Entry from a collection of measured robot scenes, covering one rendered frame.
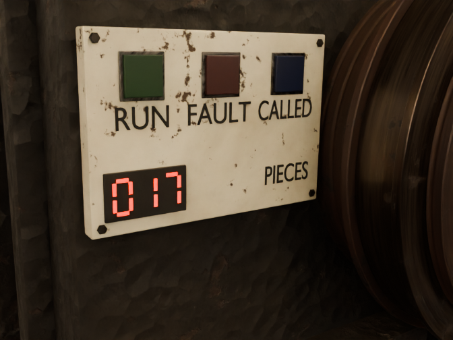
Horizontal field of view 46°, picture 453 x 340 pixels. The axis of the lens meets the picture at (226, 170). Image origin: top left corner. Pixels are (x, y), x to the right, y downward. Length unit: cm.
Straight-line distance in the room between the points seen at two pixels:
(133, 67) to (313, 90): 21
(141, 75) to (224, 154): 12
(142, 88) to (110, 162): 7
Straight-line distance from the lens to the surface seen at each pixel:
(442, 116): 52
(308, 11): 60
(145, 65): 47
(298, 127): 57
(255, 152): 54
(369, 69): 54
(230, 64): 51
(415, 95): 49
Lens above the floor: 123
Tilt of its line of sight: 13 degrees down
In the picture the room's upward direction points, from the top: 1 degrees clockwise
